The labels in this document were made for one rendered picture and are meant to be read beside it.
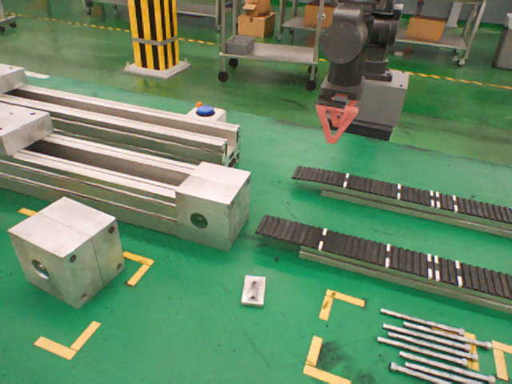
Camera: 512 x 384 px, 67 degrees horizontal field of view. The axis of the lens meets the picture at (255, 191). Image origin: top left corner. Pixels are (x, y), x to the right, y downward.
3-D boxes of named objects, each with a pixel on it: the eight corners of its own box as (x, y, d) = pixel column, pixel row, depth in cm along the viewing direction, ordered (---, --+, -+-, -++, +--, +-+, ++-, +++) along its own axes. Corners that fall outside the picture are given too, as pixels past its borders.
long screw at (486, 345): (488, 346, 50) (490, 341, 49) (490, 352, 49) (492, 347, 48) (402, 323, 52) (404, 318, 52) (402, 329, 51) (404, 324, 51)
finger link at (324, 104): (310, 145, 67) (317, 92, 62) (316, 129, 72) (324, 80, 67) (349, 152, 65) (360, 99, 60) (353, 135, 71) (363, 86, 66)
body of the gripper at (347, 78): (318, 98, 63) (325, 51, 59) (327, 81, 71) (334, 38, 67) (358, 104, 62) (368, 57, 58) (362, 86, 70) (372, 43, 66)
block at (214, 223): (253, 209, 72) (255, 165, 66) (228, 251, 62) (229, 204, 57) (209, 198, 74) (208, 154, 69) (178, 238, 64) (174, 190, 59)
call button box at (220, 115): (226, 132, 99) (226, 109, 95) (211, 148, 91) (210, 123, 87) (198, 126, 100) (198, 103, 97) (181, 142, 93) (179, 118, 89)
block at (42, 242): (137, 258, 60) (129, 209, 54) (78, 310, 51) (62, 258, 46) (90, 236, 63) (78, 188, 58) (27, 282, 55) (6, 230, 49)
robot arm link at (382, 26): (386, 51, 107) (366, 49, 109) (395, 11, 102) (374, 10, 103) (383, 58, 100) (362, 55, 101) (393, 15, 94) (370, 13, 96)
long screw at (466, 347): (467, 347, 49) (470, 342, 49) (469, 354, 49) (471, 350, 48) (382, 325, 52) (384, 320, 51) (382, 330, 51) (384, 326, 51)
